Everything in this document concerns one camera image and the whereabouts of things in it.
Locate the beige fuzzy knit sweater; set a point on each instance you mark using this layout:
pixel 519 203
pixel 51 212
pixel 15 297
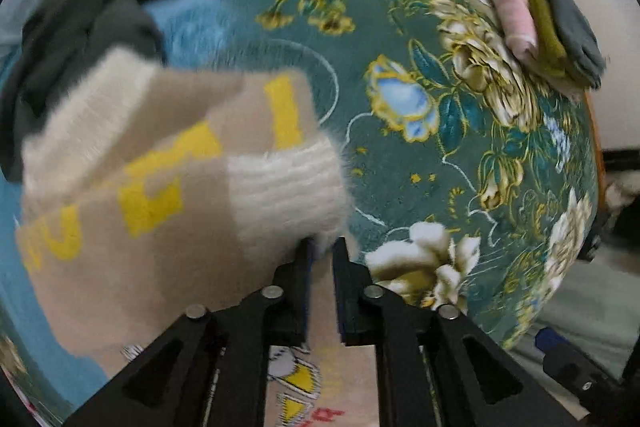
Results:
pixel 152 189

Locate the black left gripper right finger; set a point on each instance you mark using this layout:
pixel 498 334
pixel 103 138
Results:
pixel 435 367

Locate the green floral bed blanket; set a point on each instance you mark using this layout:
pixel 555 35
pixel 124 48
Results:
pixel 471 181

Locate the grey folded garment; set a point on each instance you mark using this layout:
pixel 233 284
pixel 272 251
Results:
pixel 580 43

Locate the olive yellow folded garment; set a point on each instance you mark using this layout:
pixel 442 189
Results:
pixel 551 62

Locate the pink folded garment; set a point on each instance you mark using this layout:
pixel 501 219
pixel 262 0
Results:
pixel 518 27

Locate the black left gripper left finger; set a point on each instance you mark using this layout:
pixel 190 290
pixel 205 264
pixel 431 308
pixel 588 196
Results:
pixel 209 368

